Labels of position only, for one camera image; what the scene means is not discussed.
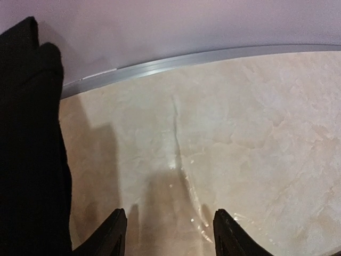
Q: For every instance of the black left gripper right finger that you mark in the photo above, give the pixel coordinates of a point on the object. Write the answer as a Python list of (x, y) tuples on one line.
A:
[(231, 239)]

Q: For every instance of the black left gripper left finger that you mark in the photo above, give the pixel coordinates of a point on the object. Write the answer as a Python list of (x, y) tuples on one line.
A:
[(108, 239)]

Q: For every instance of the black garment in basket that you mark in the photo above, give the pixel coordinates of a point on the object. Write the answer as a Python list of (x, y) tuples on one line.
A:
[(35, 176)]

